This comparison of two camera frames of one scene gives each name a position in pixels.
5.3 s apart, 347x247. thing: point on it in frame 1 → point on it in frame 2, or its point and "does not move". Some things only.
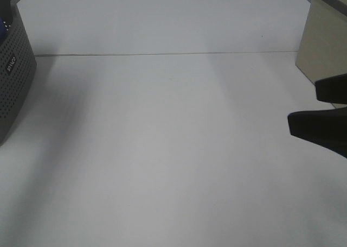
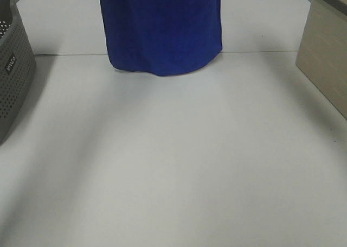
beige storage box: [322, 54] does not move
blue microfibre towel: [2, 29] → [161, 30]
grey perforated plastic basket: [18, 63] does not move
